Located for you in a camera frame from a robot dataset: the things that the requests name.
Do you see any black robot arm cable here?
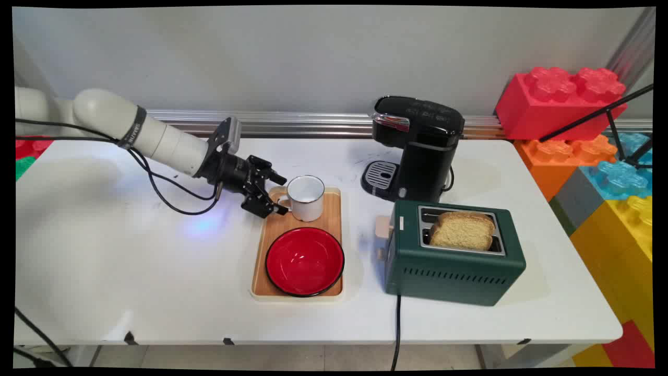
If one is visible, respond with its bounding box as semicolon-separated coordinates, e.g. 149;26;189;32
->
15;119;222;216

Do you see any black toaster power cord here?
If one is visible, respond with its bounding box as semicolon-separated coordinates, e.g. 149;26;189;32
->
390;295;403;372

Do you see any green two-slot toaster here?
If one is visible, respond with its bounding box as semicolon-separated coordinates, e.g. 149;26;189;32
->
384;199;527;307

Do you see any large red toy brick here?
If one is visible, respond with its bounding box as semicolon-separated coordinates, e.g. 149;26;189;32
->
494;66;628;141

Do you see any grey toy brick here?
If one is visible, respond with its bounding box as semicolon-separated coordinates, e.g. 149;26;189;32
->
548;167;609;237

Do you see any green toy brick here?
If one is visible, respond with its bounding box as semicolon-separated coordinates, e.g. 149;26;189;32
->
15;156;38;181

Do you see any red bowl black rim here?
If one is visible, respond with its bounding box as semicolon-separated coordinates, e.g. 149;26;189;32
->
265;227;345;298

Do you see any black coffee machine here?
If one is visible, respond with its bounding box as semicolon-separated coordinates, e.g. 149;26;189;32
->
361;95;466;204

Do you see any grey table leg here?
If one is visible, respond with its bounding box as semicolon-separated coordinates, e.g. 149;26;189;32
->
476;344;570;369

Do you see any small red toy brick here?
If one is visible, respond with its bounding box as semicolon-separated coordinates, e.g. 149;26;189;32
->
602;319;656;369

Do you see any black tripod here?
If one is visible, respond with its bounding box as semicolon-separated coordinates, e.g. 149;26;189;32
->
538;83;654;171

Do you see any flat red toy brick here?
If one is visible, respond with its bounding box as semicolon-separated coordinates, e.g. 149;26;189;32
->
15;136;54;160

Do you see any large yellow toy brick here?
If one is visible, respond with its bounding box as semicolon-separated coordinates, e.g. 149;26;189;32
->
568;195;654;351

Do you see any slanted aluminium profile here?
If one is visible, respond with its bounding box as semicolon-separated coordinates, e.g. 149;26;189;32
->
605;7;657;92

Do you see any horizontal aluminium rail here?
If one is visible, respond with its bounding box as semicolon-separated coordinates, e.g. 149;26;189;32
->
146;109;653;141

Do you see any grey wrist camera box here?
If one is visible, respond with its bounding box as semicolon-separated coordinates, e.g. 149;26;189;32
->
209;117;242;155

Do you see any wooden serving tray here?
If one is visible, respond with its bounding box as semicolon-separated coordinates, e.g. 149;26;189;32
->
250;186;345;302

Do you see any toast bread slice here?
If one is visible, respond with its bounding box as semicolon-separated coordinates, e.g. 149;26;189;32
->
428;210;496;252

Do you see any blue toy brick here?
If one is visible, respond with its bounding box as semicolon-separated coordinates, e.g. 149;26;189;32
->
579;132;653;201

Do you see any orange toy brick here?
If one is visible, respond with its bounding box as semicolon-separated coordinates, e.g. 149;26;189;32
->
514;134;620;202

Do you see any white enamel mug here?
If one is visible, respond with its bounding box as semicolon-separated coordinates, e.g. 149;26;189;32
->
276;175;326;223

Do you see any black floor cable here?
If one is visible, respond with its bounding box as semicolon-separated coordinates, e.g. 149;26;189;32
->
14;308;74;368

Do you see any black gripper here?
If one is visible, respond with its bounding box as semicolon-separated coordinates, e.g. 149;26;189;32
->
201;150;289;219

